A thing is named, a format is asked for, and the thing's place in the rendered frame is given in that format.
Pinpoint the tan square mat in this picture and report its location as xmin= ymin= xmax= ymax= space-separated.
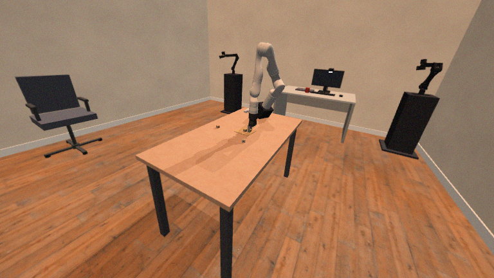
xmin=235 ymin=127 xmax=256 ymax=136

